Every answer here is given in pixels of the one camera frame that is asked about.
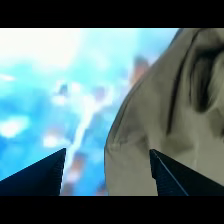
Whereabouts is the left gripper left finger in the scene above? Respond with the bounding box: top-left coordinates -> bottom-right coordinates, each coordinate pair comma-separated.
0,147 -> 67,197

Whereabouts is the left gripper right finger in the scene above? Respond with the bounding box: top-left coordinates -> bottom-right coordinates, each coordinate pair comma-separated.
149,148 -> 224,197

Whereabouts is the beige garment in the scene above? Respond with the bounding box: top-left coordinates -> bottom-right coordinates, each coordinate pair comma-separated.
104,28 -> 224,197

